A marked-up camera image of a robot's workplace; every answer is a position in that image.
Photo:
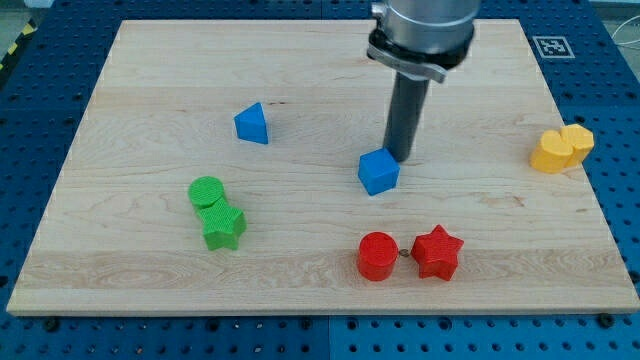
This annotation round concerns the blue cube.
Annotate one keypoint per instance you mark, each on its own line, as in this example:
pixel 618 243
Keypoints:
pixel 378 171

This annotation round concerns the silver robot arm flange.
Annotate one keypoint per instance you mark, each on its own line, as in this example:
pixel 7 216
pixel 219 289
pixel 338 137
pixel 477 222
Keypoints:
pixel 422 39

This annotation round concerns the green star block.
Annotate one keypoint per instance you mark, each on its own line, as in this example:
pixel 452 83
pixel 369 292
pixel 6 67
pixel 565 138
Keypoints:
pixel 222 225

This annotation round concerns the red star block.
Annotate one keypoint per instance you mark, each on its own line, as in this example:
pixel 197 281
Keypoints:
pixel 436 253

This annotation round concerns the blue triangular prism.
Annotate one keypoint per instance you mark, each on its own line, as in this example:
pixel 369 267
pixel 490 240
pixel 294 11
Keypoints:
pixel 251 125

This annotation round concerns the red cylinder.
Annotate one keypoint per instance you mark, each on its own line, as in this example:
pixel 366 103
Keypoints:
pixel 377 255

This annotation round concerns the light wooden board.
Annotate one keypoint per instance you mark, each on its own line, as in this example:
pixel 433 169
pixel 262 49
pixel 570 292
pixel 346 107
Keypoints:
pixel 120 237

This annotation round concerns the green cylinder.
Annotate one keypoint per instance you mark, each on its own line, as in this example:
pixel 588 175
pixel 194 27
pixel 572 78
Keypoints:
pixel 205 191

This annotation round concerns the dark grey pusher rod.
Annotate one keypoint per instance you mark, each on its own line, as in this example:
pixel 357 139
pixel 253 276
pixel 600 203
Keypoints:
pixel 404 114

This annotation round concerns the yellow heart block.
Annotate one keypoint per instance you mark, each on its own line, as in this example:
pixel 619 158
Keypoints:
pixel 557 150

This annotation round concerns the white fiducial marker tag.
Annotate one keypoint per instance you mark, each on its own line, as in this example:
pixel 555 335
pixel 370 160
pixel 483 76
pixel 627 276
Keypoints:
pixel 553 47

